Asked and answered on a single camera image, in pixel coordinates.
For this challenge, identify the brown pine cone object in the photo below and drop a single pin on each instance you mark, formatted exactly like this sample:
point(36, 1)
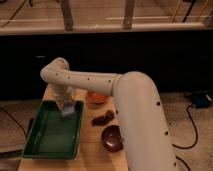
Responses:
point(104, 119)

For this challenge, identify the orange bowl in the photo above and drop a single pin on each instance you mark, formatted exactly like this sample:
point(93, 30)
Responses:
point(96, 98)

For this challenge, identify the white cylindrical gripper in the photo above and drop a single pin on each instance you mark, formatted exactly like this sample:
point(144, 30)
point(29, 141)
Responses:
point(62, 95)

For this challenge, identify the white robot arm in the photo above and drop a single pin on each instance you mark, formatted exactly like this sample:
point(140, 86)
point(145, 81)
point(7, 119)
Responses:
point(140, 113)

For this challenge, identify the black power adapter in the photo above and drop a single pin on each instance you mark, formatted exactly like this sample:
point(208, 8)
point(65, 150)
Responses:
point(200, 100)

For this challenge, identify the dark brown bowl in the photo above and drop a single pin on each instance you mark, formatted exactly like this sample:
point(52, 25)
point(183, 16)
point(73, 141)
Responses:
point(111, 138)

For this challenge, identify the green plastic tray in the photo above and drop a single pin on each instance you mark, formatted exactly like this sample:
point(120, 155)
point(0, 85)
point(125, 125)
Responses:
point(52, 135)

